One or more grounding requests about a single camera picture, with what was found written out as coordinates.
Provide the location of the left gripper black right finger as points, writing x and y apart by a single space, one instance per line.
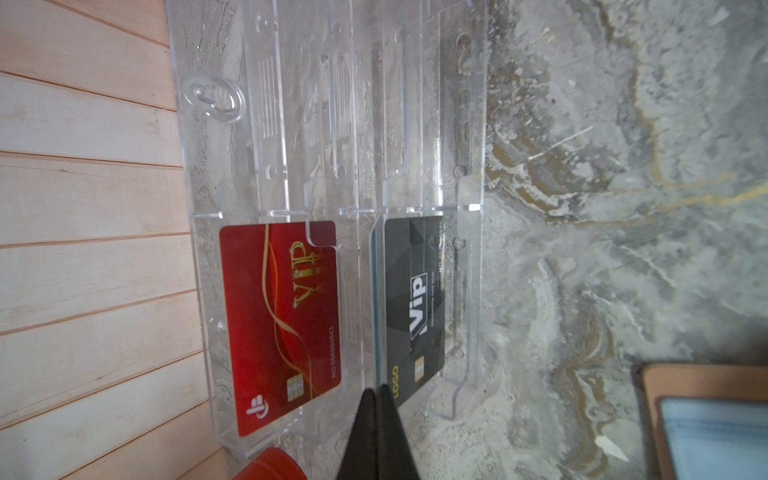
394 457

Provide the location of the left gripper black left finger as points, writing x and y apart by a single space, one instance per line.
360 459

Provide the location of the black VIP card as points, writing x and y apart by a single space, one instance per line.
414 303

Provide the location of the teal card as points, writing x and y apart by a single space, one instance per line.
378 303

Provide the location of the red pencil cup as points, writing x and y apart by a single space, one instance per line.
272 464

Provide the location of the clear acrylic tiered organizer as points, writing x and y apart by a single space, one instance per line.
353 112

